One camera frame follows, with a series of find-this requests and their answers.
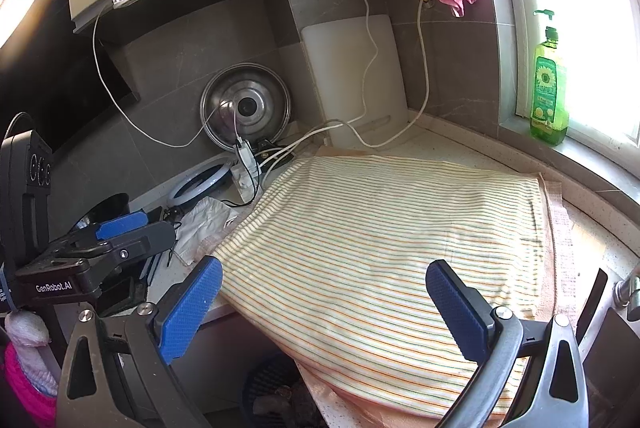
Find steel pot lid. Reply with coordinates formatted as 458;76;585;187
200;63;293;154

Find white ring light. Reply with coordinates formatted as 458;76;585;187
167;158;233;209

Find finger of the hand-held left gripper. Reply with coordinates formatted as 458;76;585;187
55;221;178;269
95;211;151;241

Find window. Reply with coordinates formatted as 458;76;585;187
480;0;640;159

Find green dish soap bottle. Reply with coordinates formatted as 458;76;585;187
530;10;571;146

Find metal faucet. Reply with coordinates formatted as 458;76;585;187
612;258;640;324

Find white power strip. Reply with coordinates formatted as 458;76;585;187
231;143;263;204

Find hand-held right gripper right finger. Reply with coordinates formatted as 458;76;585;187
426;259;588;428

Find striped cloth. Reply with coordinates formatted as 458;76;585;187
212;155;548;419

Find white crumpled cloth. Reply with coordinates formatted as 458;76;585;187
172;197;241;265

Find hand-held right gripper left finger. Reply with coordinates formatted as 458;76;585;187
56;255;224;428

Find white cutting board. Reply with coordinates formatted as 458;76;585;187
300;14;408;149

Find thin white cable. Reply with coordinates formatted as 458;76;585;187
92;6;241;149

